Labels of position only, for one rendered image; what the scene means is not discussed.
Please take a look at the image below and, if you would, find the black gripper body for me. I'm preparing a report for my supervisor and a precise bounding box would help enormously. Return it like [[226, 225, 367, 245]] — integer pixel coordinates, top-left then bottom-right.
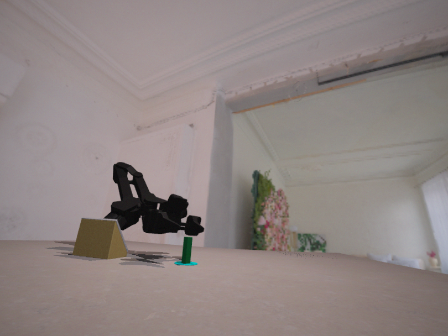
[[143, 209, 201, 235]]

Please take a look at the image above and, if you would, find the dark green rectangular post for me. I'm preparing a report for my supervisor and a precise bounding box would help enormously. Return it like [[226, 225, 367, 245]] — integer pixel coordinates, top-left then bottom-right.
[[181, 237, 192, 264]]

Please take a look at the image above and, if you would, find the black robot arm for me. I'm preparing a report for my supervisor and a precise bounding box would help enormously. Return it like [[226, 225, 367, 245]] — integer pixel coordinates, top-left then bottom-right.
[[104, 162, 189, 230]]

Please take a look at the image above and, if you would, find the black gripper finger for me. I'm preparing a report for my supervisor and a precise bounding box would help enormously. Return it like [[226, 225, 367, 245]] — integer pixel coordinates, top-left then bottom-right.
[[152, 211, 180, 234], [188, 216, 204, 235]]

